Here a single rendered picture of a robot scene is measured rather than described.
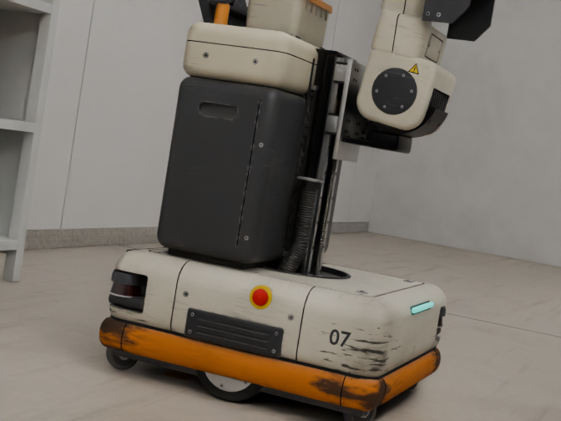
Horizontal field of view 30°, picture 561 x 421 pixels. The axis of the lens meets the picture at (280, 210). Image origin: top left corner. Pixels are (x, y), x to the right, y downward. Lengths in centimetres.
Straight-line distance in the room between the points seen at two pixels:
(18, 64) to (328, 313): 170
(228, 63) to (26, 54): 131
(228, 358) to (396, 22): 83
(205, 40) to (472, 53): 633
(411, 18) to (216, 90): 46
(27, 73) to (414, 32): 155
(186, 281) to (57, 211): 219
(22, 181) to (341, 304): 155
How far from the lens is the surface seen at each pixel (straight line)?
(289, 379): 223
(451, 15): 233
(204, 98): 234
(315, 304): 220
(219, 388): 231
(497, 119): 849
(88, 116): 455
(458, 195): 851
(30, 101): 346
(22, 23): 355
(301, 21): 248
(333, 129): 245
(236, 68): 232
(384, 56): 238
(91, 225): 470
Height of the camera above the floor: 56
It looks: 3 degrees down
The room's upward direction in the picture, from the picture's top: 9 degrees clockwise
